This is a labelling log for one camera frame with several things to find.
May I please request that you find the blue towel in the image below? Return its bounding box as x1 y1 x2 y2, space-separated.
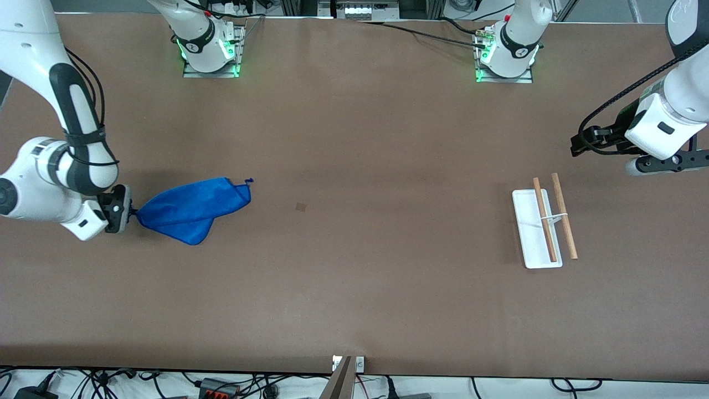
135 177 254 246

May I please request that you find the white rack with wooden rods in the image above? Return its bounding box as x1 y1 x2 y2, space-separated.
512 173 579 269

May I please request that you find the black box with orange connectors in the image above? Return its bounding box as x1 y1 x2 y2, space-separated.
199 378 240 399

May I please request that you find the black power adapter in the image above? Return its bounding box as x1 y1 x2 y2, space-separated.
14 385 56 399

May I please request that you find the white power strip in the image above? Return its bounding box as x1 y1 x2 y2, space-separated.
332 0 388 21

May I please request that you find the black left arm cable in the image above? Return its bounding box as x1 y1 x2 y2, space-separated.
576 44 709 156

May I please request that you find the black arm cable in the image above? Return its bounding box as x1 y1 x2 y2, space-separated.
64 47 120 167
576 44 709 156

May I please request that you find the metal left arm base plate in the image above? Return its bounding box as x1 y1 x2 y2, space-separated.
475 28 535 84

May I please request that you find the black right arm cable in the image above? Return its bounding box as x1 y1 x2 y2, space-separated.
64 47 120 167

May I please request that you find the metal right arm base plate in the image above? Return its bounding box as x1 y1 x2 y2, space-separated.
183 25 245 78

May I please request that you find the short thick black table cable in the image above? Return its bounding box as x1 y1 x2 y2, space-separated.
440 17 488 37

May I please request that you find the long thin black table cable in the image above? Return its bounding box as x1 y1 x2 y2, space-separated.
357 21 488 49

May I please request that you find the black looped floor cable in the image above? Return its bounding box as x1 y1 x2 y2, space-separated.
551 378 603 393

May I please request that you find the brown slanted post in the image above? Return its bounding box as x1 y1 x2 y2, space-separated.
320 357 355 399

